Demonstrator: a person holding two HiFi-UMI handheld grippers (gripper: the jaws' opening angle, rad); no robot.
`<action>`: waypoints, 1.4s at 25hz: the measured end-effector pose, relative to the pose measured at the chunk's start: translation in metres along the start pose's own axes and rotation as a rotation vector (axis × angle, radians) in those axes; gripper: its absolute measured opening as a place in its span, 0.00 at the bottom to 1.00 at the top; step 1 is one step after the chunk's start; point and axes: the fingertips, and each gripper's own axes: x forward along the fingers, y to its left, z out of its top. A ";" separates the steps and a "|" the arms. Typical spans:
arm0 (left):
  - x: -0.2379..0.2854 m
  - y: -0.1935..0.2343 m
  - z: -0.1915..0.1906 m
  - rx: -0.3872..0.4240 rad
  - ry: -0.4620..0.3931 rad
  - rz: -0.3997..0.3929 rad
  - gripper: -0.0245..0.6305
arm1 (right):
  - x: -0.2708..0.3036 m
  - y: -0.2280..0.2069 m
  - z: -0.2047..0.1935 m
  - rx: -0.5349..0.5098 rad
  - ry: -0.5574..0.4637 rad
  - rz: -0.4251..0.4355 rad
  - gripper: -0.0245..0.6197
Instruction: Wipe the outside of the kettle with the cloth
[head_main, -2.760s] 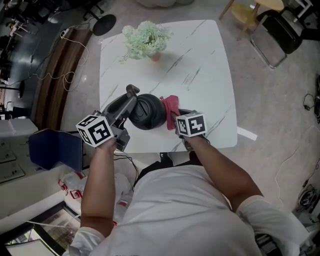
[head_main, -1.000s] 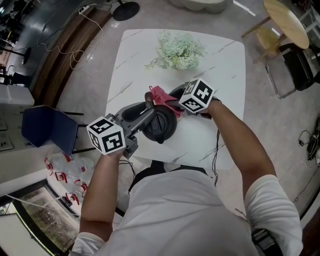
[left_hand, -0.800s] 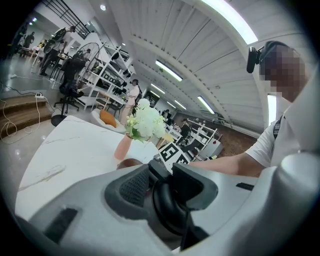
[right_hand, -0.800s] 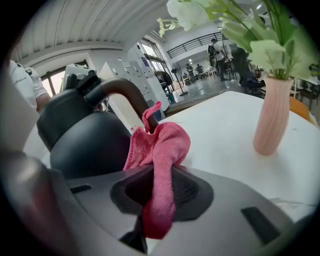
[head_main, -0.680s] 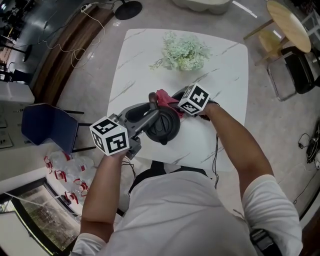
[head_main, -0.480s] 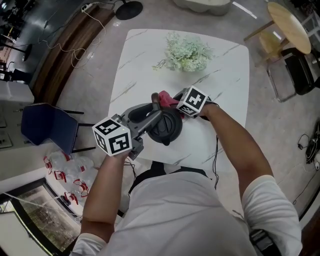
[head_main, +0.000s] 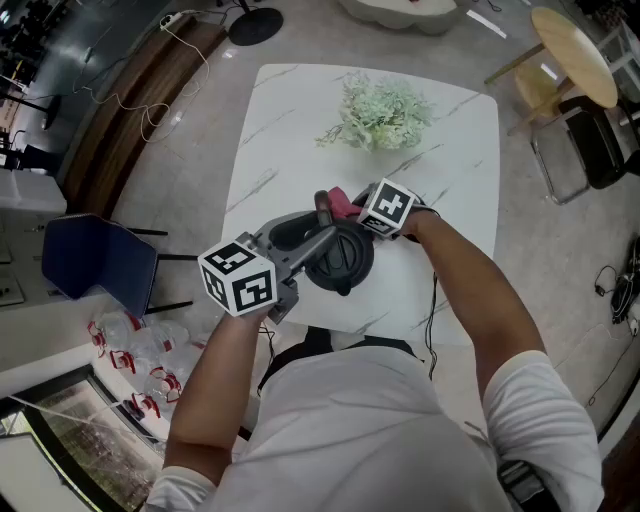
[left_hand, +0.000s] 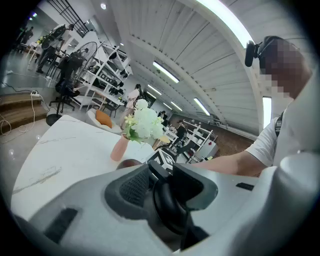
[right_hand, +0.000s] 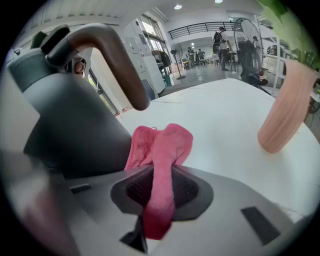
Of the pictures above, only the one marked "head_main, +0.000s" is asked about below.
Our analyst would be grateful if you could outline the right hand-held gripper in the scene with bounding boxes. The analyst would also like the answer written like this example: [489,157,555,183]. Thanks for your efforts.
[349,178,432,242]

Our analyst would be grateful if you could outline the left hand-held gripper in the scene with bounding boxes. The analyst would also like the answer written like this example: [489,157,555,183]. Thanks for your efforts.
[198,189,343,326]

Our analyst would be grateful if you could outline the pink cloth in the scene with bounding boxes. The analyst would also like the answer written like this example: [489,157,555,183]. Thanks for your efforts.
[327,185,374,221]

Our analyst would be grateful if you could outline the black pot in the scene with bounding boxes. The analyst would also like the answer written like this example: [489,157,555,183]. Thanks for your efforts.
[302,219,377,297]

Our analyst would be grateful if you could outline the person's right forearm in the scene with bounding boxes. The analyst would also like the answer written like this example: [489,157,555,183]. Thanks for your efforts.
[399,212,546,381]

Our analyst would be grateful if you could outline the person's left forearm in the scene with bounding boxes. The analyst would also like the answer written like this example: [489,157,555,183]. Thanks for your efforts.
[162,309,266,486]

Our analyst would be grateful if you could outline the pale artificial flower bouquet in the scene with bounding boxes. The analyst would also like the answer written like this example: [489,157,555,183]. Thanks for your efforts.
[314,70,436,152]

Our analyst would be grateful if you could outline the person's black trousers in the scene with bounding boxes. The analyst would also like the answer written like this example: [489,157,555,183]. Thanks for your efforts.
[257,325,426,396]

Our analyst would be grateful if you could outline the white cloud-shaped pouf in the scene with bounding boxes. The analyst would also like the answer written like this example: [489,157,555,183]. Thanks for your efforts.
[335,0,464,37]

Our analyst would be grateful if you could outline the person's white shirt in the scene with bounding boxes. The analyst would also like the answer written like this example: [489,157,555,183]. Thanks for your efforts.
[142,344,606,512]

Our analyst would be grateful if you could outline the pile of red-lidded plastic containers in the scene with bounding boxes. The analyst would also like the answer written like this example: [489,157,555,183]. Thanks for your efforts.
[85,309,209,421]

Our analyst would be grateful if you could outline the black standing fan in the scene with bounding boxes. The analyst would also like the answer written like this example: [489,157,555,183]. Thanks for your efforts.
[227,0,285,47]

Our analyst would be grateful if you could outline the black cantilever office chair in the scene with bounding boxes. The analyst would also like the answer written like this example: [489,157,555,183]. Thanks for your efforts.
[529,94,640,206]

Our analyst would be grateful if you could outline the brown wooden platform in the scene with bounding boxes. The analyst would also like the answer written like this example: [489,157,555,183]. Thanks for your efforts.
[62,14,229,221]

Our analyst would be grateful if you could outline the blue chair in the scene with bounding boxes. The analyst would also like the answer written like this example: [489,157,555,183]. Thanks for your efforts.
[40,213,199,319]

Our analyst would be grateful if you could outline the round wooden side table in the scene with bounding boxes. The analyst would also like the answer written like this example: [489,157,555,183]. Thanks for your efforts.
[483,5,620,136]

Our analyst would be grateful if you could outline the white shelf unit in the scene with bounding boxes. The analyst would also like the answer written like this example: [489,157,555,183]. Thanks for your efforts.
[597,19,640,101]

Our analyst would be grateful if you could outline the black round stand base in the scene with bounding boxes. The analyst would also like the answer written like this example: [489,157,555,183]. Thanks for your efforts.
[0,74,64,132]

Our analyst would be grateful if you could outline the white counter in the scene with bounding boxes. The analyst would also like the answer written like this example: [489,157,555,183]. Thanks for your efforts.
[0,167,69,306]

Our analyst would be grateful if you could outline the black waist pack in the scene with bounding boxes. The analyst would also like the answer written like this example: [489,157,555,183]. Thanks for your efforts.
[496,458,546,507]

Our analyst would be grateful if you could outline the black framed window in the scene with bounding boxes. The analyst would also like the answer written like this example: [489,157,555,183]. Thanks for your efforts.
[0,364,169,512]

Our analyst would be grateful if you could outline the white cable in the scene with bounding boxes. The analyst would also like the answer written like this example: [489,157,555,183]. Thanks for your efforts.
[82,24,210,144]

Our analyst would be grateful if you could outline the black cable bundle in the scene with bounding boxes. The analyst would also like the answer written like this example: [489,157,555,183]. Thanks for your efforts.
[594,237,640,326]

